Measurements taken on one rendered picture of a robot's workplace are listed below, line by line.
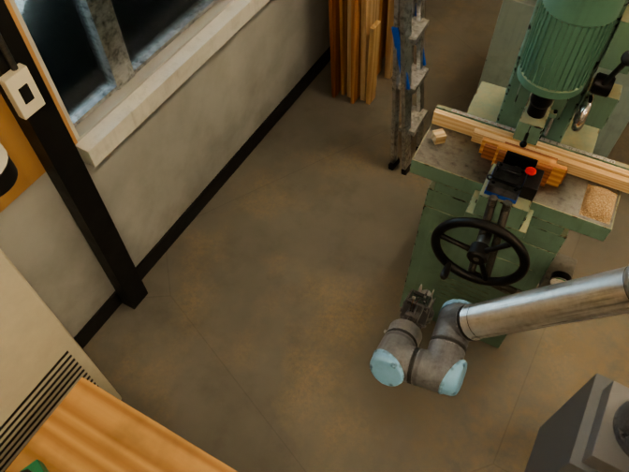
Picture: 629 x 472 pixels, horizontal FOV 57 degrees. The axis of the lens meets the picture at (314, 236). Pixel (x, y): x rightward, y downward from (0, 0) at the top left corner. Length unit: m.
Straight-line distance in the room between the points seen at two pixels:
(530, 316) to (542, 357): 1.27
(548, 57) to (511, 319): 0.65
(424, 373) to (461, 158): 0.73
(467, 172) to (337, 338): 0.98
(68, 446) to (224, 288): 1.02
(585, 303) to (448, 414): 1.24
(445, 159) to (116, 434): 1.27
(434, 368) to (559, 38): 0.83
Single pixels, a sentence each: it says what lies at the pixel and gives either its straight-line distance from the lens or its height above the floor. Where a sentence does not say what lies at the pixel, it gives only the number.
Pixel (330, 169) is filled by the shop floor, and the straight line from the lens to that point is 2.97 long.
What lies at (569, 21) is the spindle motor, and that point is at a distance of 1.52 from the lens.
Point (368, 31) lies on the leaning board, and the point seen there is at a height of 0.43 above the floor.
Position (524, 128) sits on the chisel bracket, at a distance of 1.77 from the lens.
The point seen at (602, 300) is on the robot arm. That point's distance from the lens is 1.23.
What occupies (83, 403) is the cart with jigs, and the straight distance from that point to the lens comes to 1.92.
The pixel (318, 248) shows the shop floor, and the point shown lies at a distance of 2.67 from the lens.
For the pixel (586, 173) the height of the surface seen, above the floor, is 0.92.
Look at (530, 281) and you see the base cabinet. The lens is 2.10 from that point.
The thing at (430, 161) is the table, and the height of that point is 0.90.
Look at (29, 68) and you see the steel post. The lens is 1.75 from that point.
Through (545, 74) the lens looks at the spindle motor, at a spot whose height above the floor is 1.26.
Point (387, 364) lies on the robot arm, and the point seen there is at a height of 0.92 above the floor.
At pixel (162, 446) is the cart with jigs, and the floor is 0.53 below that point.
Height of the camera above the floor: 2.22
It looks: 55 degrees down
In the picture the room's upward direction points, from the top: 1 degrees counter-clockwise
